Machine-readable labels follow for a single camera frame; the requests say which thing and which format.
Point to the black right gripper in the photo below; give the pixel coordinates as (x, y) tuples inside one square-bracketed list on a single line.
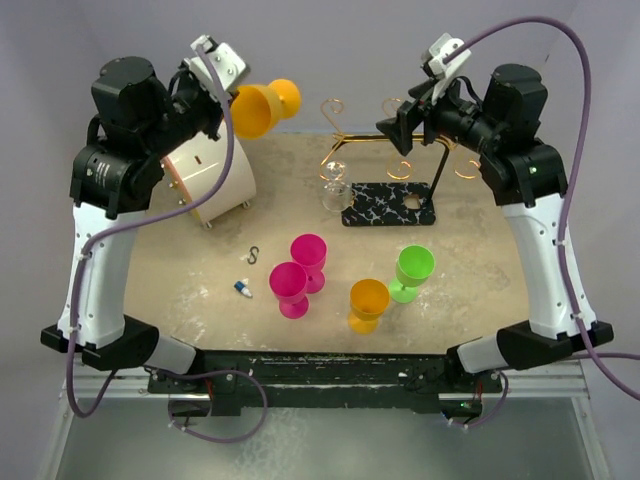
[(401, 127)]

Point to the black carabiner clip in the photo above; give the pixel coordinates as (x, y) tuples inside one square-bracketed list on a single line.
[(253, 255)]

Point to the green plastic wine glass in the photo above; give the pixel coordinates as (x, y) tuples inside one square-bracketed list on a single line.
[(415, 264)]

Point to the pink plastic wine glass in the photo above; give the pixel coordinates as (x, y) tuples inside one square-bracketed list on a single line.
[(310, 251), (288, 282)]

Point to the clear glass wine glass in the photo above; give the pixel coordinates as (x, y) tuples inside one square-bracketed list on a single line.
[(336, 191)]

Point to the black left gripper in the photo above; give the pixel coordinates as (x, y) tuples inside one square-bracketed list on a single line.
[(185, 80)]

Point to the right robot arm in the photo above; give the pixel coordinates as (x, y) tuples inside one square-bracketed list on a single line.
[(529, 185)]

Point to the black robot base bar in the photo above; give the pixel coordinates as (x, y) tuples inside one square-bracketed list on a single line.
[(225, 382)]

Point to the pink plastic wine glass front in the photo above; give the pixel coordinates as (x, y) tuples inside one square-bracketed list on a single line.
[(288, 282)]

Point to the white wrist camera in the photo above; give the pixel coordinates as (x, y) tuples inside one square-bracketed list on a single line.
[(442, 61), (230, 68)]

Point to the blue capped small tube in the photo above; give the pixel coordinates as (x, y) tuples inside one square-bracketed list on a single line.
[(241, 288)]

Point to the gold wire wine glass rack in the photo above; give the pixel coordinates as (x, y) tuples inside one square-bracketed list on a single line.
[(397, 202)]

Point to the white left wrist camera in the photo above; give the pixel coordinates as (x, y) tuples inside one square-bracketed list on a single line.
[(230, 68)]

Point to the orange plastic wine glass front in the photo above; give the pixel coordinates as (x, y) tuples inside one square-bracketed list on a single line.
[(369, 299)]

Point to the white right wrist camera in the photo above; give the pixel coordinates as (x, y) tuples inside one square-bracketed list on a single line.
[(442, 61)]

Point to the orange plastic wine glass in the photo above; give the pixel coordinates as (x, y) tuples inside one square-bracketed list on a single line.
[(369, 299), (258, 108)]

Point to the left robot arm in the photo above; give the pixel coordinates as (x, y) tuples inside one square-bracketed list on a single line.
[(139, 121)]

